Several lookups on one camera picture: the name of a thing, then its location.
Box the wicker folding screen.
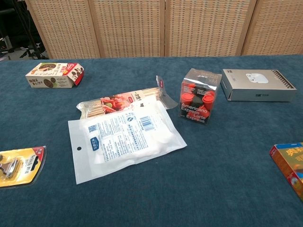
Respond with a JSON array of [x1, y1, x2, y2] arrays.
[[25, 0, 303, 59]]

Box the black tripod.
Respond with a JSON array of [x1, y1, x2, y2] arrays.
[[14, 0, 49, 60]]

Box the yellow razor blister pack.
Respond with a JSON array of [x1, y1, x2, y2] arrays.
[[0, 145, 47, 189]]

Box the blue carpet table mat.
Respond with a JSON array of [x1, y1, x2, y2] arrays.
[[0, 54, 303, 227]]

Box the silver earbuds box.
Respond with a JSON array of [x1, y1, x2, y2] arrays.
[[220, 69, 297, 102]]

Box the white resealable pouch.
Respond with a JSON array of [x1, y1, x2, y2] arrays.
[[68, 101, 187, 185]]

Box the orange snack box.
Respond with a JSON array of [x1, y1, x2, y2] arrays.
[[269, 142, 303, 197]]

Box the chocolate pie cookie box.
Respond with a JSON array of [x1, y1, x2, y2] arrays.
[[25, 62, 85, 89]]

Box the transparent box red black capsules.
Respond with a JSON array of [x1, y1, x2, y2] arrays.
[[178, 68, 223, 126]]

